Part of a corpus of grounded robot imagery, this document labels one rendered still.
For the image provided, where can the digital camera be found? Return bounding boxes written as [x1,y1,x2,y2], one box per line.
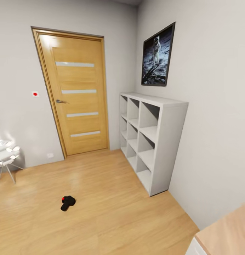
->
[61,196,76,211]

